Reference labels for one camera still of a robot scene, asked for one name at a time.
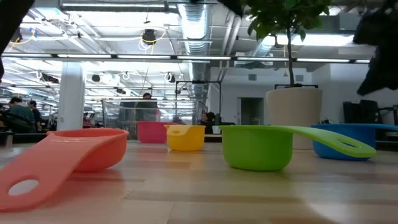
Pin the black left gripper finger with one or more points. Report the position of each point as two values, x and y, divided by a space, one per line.
234 6

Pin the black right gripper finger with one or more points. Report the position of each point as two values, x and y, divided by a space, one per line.
381 74

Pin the light blue measuring cup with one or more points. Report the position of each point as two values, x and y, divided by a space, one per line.
329 140

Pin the yellow measuring cup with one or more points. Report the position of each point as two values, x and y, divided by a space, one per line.
186 140

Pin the green measuring cup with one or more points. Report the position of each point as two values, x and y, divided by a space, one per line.
258 149

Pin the red measuring cup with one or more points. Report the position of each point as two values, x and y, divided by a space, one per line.
150 132

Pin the orange measuring cup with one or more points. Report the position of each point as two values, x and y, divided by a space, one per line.
59 155

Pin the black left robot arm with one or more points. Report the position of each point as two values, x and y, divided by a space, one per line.
12 18

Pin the clear plastic basket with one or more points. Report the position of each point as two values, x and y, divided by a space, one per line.
124 115

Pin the black equipment rack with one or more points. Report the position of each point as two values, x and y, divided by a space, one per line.
360 112

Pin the green leafy plant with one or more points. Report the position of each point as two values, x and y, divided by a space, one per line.
280 15

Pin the long ceiling light bar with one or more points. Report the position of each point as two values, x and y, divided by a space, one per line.
202 58

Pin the black ceiling device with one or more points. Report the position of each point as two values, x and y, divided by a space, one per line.
149 36

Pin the white plant pot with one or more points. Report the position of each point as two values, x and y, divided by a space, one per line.
293 109

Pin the person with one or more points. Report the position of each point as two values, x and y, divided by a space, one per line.
20 116
207 119
146 107
35 110

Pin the white column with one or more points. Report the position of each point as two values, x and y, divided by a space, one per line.
71 99

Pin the silver air duct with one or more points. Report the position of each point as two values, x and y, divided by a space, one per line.
194 21

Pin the black metal frame stand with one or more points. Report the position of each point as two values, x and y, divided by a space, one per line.
198 82

